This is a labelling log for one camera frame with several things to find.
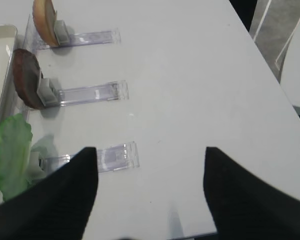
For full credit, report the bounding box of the clear holder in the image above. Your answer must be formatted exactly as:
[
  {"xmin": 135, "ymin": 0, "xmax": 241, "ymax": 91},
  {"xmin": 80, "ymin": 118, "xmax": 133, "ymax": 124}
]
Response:
[
  {"xmin": 33, "ymin": 20, "xmax": 121, "ymax": 50},
  {"xmin": 26, "ymin": 141, "xmax": 140, "ymax": 180},
  {"xmin": 36, "ymin": 78, "xmax": 129, "ymax": 108}
]

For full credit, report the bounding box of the clear holder top right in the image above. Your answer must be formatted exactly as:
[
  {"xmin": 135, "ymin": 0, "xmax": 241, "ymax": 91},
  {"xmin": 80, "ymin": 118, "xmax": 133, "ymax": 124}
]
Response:
[{"xmin": 33, "ymin": 20, "xmax": 121, "ymax": 50}]

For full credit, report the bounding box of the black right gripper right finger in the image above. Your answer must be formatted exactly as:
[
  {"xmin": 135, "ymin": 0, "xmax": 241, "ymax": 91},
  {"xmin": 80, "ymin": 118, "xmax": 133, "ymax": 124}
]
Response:
[{"xmin": 202, "ymin": 147, "xmax": 300, "ymax": 240}]

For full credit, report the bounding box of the clear holder middle right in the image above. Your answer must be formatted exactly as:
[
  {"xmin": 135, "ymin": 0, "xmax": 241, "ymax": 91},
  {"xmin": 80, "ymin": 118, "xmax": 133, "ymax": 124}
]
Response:
[{"xmin": 36, "ymin": 78, "xmax": 129, "ymax": 108}]

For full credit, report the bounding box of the white chair frame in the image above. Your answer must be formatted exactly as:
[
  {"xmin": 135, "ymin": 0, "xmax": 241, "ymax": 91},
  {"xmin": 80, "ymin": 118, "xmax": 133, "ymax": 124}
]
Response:
[{"xmin": 249, "ymin": 0, "xmax": 300, "ymax": 81}]

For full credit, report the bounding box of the upright brown meat patty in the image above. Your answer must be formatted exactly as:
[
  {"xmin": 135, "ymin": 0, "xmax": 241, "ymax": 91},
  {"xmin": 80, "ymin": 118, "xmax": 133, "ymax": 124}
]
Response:
[{"xmin": 12, "ymin": 48, "xmax": 45, "ymax": 110}]

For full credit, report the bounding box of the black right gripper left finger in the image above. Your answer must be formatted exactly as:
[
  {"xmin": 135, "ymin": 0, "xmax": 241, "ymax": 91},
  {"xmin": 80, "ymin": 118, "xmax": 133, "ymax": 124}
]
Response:
[{"xmin": 0, "ymin": 147, "xmax": 99, "ymax": 240}]

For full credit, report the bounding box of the clear holder bottom right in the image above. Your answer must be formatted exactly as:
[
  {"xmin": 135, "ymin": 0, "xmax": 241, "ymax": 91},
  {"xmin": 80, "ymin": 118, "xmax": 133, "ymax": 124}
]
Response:
[{"xmin": 26, "ymin": 141, "xmax": 140, "ymax": 180}]

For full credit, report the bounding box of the upright green lettuce leaf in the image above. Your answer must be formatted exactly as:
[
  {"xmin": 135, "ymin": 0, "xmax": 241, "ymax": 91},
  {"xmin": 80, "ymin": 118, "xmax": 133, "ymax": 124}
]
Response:
[{"xmin": 0, "ymin": 113, "xmax": 56, "ymax": 203}]

